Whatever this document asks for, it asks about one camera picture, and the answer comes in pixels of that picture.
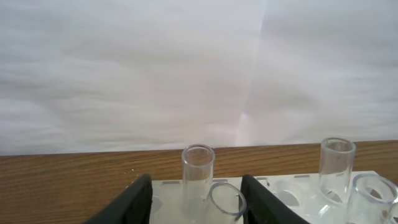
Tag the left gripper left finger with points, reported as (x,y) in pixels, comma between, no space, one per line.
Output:
(133,205)

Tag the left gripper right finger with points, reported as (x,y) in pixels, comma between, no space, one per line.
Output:
(261,208)

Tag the white test tube rack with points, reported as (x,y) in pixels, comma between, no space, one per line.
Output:
(289,199)

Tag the clear test tube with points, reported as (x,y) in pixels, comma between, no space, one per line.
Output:
(227,202)
(337,168)
(371,202)
(198,174)

